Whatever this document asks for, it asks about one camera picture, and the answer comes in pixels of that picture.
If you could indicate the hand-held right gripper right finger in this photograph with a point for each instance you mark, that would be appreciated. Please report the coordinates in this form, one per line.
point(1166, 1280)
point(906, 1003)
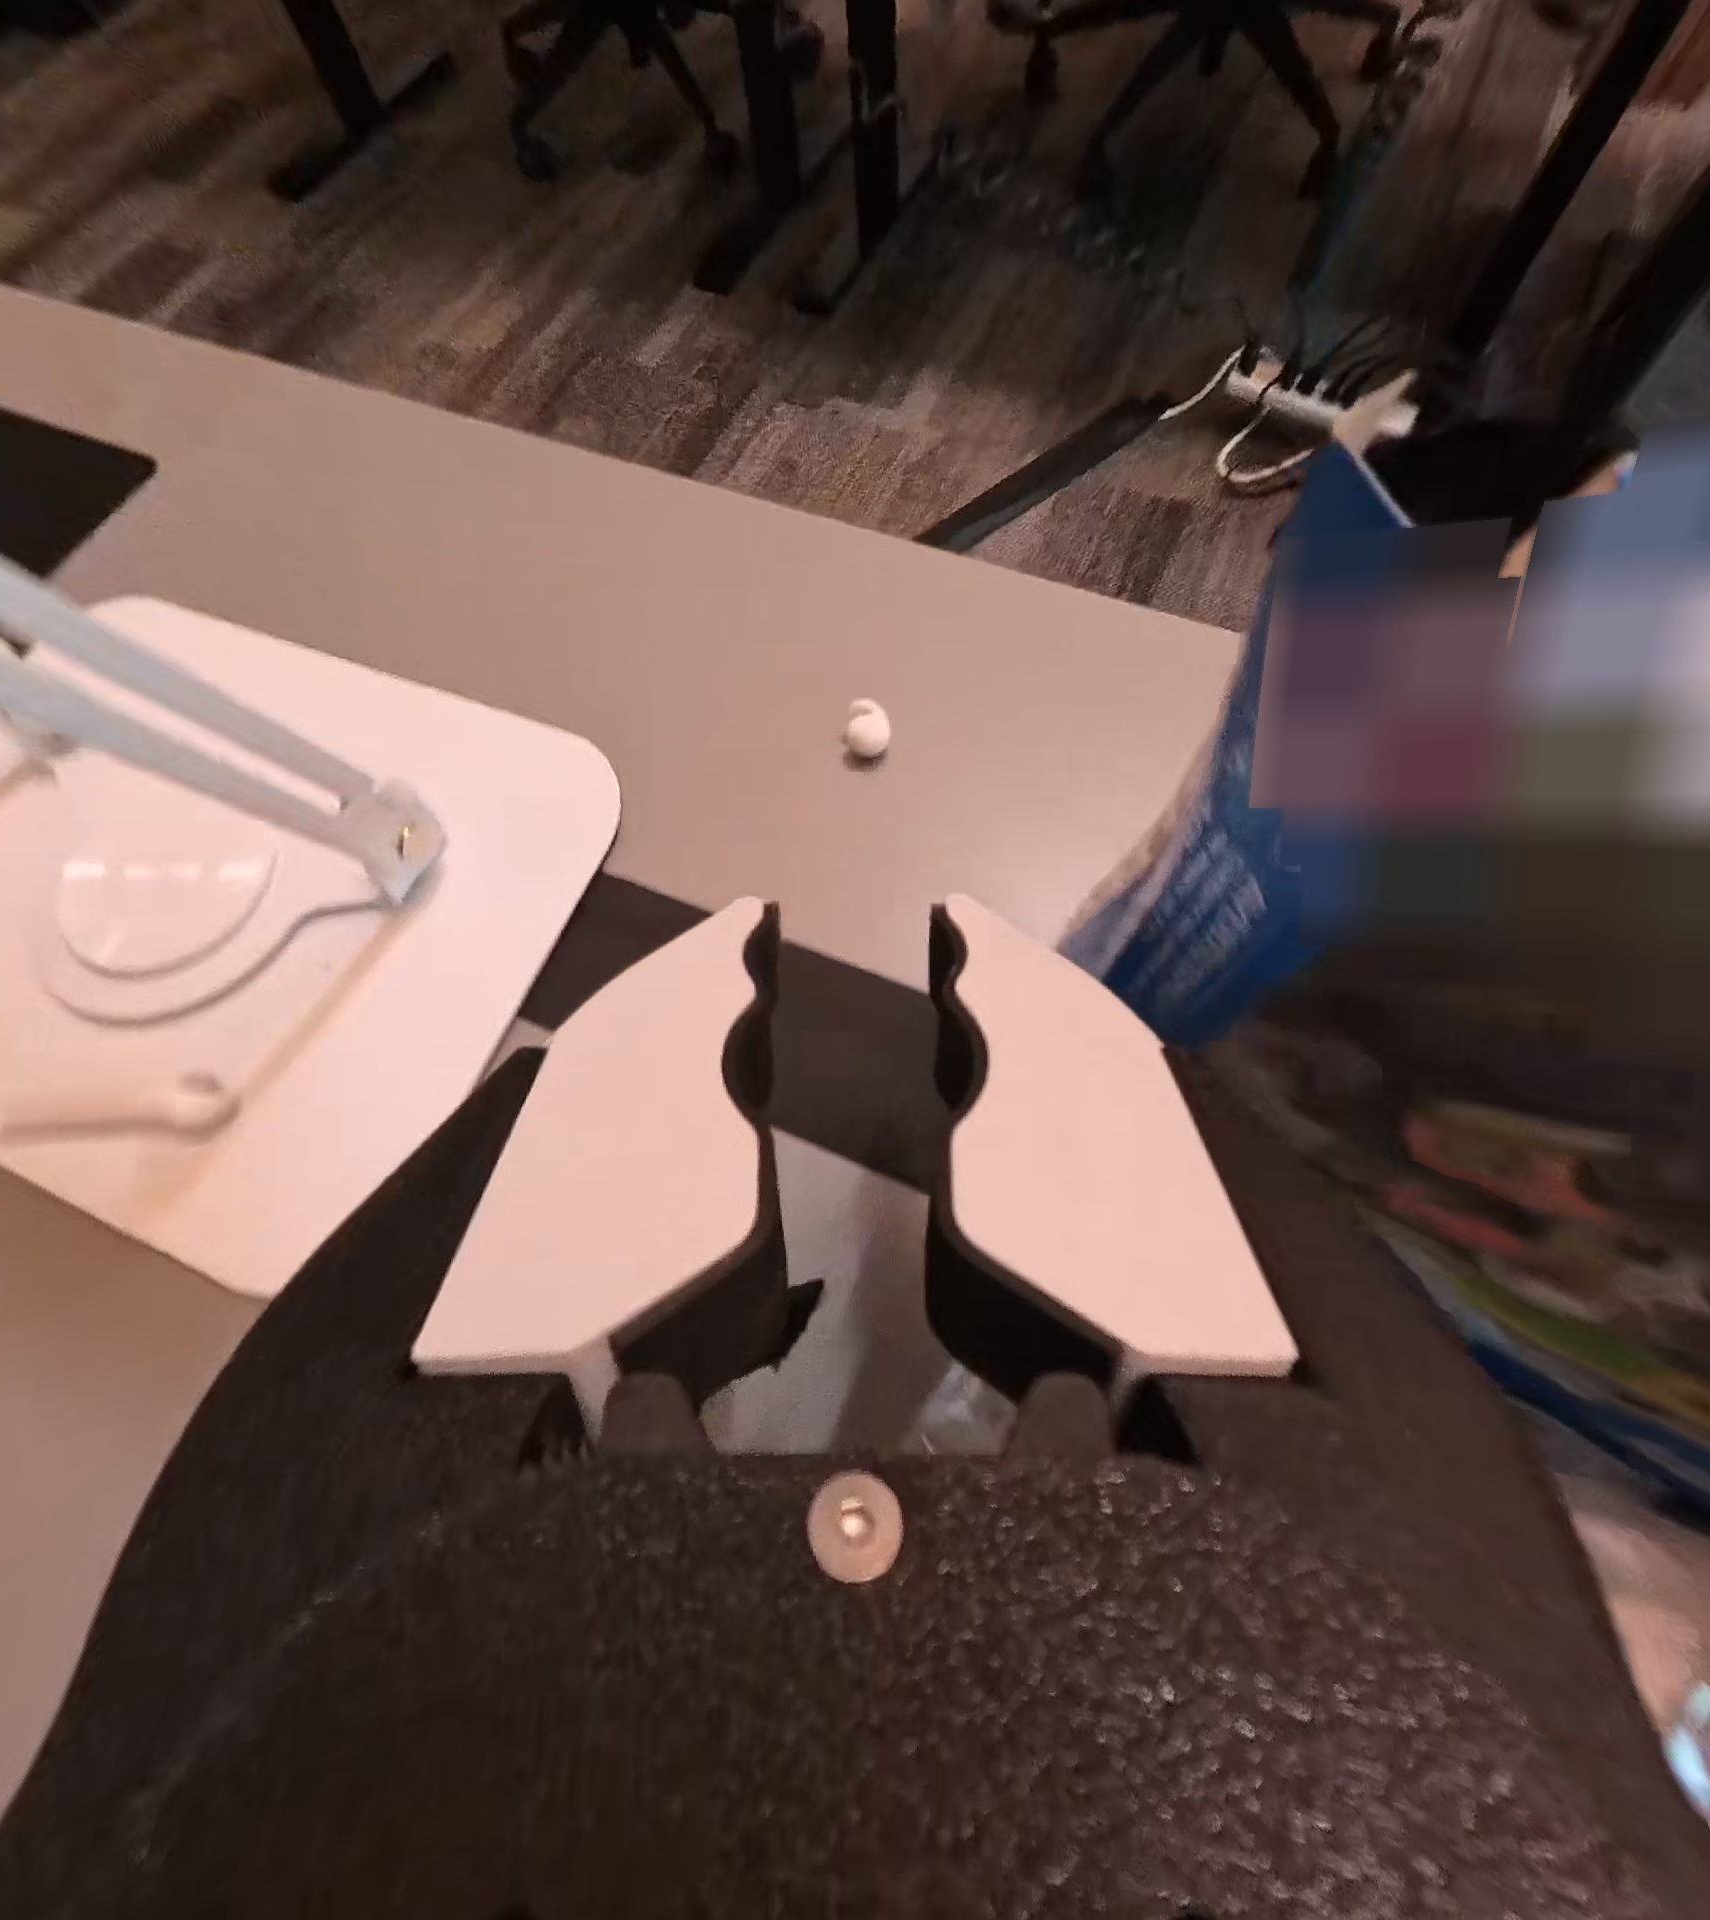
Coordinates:
point(1110, 1200)

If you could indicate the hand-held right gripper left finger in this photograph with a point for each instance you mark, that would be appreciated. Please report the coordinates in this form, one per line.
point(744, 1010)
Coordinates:
point(617, 1200)

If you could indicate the blue lego set box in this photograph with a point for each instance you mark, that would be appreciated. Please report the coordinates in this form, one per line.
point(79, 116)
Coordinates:
point(1577, 991)

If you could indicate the small white round lego piece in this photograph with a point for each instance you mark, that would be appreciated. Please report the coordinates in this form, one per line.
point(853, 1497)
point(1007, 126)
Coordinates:
point(864, 727)

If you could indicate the black round floor base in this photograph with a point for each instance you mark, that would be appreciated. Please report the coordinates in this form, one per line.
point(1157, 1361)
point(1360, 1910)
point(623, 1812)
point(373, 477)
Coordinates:
point(1500, 466)

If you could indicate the black desk leg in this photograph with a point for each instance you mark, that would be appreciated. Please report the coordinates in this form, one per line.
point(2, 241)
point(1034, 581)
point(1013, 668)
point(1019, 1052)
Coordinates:
point(796, 137)

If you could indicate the black slanted pole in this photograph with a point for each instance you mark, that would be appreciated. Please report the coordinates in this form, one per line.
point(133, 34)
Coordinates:
point(1620, 180)

